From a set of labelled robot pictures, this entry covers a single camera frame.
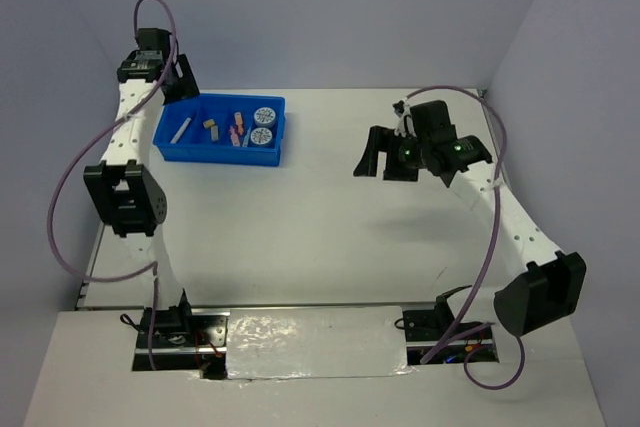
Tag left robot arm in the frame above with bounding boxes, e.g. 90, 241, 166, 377
83, 28, 198, 346

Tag pink correction tape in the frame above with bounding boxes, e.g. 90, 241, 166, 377
229, 126, 241, 147

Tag blue white marker pen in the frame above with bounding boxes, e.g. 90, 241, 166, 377
170, 117, 192, 145

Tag blue compartment bin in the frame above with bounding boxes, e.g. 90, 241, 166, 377
153, 94, 286, 167

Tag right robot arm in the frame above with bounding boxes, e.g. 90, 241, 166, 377
353, 100, 586, 337

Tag blue correction tape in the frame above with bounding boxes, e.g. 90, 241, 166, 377
241, 128, 252, 147

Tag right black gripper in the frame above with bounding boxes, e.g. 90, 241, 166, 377
354, 125, 431, 182

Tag blue slime jar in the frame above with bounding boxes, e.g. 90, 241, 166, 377
249, 127, 274, 148
253, 107, 278, 129

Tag orange correction tape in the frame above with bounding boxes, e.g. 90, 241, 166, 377
233, 111, 245, 136

